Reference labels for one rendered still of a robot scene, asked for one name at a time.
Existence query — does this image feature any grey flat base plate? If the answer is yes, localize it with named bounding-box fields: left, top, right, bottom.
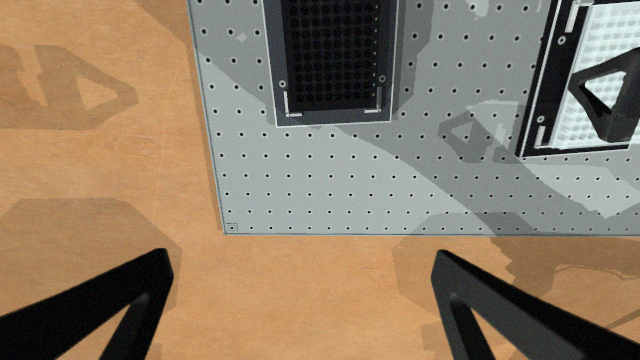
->
left=186, top=0, right=640, bottom=237

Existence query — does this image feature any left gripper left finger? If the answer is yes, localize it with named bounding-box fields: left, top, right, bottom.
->
left=0, top=248, right=174, bottom=360

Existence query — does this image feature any black well plate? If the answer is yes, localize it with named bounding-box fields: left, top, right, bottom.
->
left=281, top=0, right=381, bottom=112

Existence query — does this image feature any clear well plate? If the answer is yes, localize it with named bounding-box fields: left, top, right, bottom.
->
left=548, top=1, right=640, bottom=150

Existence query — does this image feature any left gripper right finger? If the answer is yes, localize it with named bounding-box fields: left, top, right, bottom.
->
left=431, top=249, right=640, bottom=360

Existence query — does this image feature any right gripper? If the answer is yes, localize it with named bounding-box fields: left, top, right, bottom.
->
left=567, top=47, right=640, bottom=143

